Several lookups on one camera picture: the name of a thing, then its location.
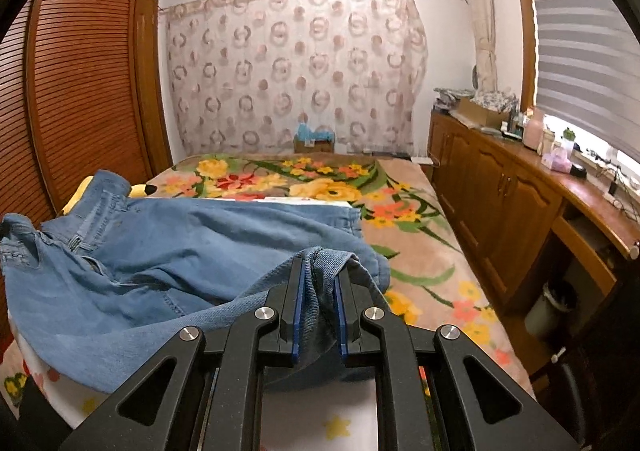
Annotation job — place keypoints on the floral bed blanket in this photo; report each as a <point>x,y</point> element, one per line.
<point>431,282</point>

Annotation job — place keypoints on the cardboard box on cabinet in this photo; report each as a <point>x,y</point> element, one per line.
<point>480,116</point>

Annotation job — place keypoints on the pink container on cabinet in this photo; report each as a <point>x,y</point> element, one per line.
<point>534,129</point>

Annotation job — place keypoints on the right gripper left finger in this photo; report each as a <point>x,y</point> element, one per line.
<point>202,390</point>

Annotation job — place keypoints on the white strawberry print sheet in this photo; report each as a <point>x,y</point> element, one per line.
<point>40,406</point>

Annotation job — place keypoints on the yellow plush toy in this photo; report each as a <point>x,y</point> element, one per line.
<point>136,191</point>

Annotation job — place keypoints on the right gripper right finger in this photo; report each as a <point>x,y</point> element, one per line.
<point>437,389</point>

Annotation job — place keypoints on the grey striped window blind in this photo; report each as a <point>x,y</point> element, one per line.
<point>588,69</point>

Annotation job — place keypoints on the pink circle pattern curtain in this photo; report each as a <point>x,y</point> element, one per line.
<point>250,75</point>

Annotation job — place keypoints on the brown louvered wardrobe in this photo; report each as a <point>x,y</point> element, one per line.
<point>80,91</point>

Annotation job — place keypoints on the grey trash bin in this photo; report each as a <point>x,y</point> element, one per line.
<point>556,303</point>

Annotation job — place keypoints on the beige tied side curtain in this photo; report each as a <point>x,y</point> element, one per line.
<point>484,30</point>

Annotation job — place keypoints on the light blue denim pants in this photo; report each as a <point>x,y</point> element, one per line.
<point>97,292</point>

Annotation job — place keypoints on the box with blue item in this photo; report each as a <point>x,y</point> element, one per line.
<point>307,140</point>

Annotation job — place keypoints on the brown wooden cabinet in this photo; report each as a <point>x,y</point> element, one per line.
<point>523,225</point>

